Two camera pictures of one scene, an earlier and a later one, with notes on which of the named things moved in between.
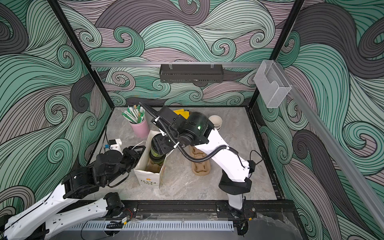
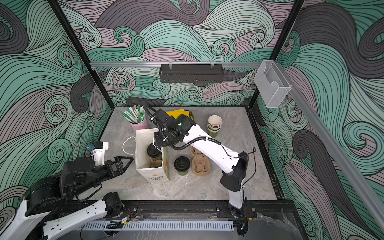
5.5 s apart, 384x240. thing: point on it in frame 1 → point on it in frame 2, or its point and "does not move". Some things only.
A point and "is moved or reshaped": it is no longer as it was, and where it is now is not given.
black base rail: x=254 y=209 does not move
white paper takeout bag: x=146 y=174 is moved or reshaped
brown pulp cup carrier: x=199 y=168 does not move
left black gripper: x=133 y=154 → x=120 y=168
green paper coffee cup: x=156 y=154 → x=182 y=173
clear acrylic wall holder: x=271 y=83 does not move
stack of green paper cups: x=217 y=121 does not move
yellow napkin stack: x=185 y=114 does not move
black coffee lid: x=157 y=157 is moved or reshaped
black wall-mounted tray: x=191 y=73 does not move
